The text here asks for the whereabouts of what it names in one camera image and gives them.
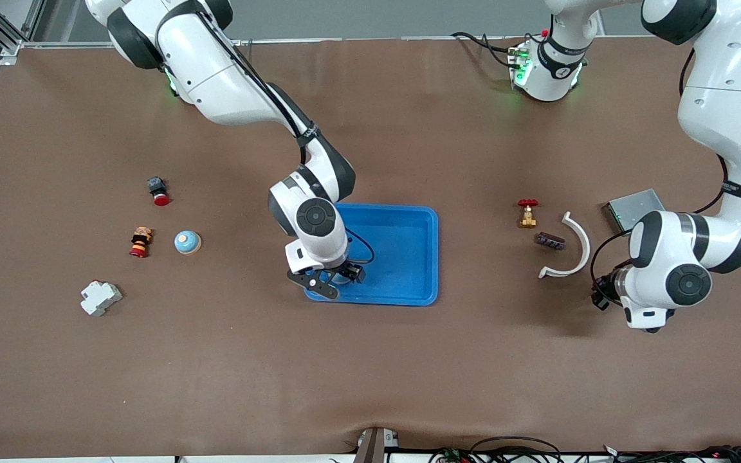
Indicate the grey metal box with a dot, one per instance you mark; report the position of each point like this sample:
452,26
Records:
631,207

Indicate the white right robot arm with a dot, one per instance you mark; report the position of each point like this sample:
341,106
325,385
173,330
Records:
216,77

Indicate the brown table mat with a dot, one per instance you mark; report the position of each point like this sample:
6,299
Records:
370,373

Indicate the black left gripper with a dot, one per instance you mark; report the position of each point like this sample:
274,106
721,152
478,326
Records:
603,287

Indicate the grey metal mounting bracket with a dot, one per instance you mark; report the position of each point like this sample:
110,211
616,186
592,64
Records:
374,447

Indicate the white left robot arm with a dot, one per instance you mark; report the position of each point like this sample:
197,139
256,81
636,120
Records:
724,96

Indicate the aluminium frame post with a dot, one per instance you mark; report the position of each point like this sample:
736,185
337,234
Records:
4,32

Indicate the white curved plastic bracket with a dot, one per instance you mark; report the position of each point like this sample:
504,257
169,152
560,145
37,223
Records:
584,247

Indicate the white circuit breaker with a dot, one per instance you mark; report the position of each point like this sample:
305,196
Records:
101,298

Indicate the red yellow emergency stop button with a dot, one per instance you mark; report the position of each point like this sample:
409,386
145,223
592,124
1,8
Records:
141,242

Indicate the blue plastic tray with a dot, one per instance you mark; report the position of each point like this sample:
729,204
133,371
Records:
399,257

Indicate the red push button switch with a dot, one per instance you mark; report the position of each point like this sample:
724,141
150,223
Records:
159,191

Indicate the black terminal block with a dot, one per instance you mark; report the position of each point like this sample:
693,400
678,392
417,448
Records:
549,240

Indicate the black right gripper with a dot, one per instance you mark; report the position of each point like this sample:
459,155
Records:
350,270

